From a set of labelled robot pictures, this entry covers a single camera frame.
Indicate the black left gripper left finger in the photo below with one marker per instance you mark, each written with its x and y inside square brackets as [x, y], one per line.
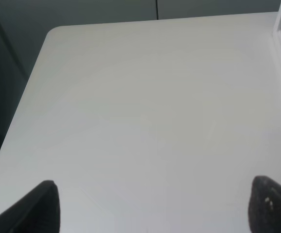
[37, 212]

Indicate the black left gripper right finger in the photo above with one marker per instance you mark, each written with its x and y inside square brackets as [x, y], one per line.
[264, 208]

